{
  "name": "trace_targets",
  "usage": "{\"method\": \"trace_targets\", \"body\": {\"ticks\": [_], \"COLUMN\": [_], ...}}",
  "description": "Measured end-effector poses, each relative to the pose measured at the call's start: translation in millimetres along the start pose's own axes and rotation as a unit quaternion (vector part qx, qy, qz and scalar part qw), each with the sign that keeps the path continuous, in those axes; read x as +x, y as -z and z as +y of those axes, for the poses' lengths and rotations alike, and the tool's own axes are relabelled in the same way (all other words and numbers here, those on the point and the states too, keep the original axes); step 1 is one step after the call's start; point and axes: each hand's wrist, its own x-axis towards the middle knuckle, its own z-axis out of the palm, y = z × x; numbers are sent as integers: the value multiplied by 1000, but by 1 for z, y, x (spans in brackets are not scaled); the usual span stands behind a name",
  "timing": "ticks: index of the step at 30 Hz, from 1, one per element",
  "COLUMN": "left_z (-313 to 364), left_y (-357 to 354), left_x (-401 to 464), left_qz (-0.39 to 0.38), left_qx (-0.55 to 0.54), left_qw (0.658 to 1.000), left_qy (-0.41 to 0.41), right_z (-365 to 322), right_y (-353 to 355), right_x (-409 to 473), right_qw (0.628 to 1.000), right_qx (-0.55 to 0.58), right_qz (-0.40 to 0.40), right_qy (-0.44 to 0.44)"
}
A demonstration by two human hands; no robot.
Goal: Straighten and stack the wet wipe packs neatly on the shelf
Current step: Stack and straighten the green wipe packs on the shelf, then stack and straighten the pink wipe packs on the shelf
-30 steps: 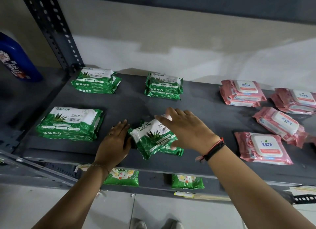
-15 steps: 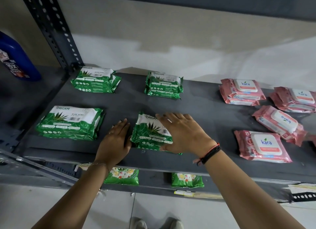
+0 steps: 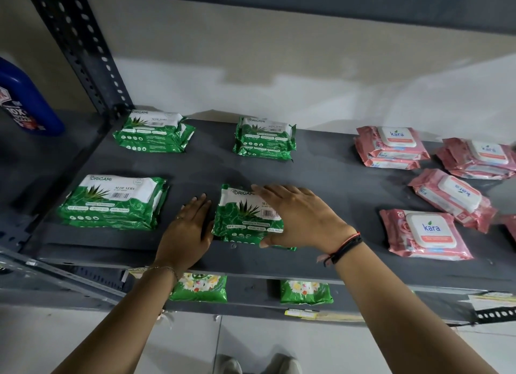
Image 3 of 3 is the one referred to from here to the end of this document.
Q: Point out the blue plastic bottle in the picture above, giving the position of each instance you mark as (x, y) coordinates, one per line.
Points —
(28, 103)

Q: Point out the grey neighbouring rack shelf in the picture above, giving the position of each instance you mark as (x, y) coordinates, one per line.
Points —
(48, 164)

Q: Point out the person's right hand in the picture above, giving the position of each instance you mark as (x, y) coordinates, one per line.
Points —
(314, 220)

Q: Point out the person's right middle finger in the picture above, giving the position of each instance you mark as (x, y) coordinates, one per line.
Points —
(285, 196)

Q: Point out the yellow shelf label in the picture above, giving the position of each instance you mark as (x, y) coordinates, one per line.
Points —
(139, 273)
(301, 314)

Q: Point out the green aloe wipes packet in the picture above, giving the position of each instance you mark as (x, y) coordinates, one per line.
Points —
(238, 220)

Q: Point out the person's left hand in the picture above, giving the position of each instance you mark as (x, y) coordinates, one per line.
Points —
(183, 240)

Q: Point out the perforated grey rack post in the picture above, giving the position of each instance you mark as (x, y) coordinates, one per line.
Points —
(86, 51)

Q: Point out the person's right forearm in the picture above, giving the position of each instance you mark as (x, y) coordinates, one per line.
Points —
(403, 313)

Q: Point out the grey shoe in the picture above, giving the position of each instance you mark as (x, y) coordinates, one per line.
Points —
(286, 365)
(229, 365)

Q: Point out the dark grey rack shelf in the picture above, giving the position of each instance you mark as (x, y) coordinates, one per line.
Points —
(330, 176)

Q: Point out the person's left thumb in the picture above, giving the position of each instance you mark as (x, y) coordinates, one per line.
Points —
(209, 232)

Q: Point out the person's left middle finger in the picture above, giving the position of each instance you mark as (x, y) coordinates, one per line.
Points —
(196, 210)

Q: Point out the person's left forearm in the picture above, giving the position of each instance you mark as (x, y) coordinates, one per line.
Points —
(121, 325)

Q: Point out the person's right thumb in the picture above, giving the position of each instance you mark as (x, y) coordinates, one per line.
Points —
(274, 240)

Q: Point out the stacks of pink lidded packets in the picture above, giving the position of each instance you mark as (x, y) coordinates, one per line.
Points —
(427, 232)

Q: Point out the dark grey lower shelf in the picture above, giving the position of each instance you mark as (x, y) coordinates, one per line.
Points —
(250, 299)

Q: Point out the stacks of green packets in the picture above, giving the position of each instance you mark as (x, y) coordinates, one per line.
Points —
(113, 202)

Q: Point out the black wristband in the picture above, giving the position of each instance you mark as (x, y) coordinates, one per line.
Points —
(347, 248)

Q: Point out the green floral pouch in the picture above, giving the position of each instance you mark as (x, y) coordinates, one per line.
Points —
(203, 288)
(306, 292)

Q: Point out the person's right little finger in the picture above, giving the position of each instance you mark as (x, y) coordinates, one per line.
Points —
(317, 202)

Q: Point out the person's left little finger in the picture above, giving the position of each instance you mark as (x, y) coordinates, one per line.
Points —
(180, 222)

